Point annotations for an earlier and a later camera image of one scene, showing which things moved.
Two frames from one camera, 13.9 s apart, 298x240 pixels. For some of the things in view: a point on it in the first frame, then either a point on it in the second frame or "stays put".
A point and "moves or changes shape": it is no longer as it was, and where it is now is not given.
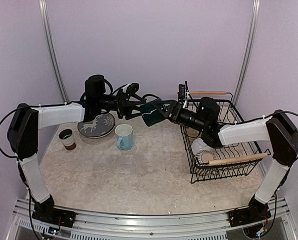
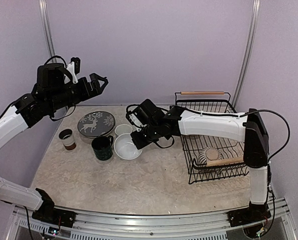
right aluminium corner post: [255, 16] stays put
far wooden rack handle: [207, 92] stays put
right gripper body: [178, 117] -> [145, 139]
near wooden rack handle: [214, 162] stays put
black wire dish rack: [207, 163] stays put
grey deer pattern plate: [101, 126] stays put
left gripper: [123, 105] -> [86, 92]
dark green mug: [153, 111] moves or changes shape
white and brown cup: [67, 138] stays put
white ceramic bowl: [198, 145] -> [124, 147]
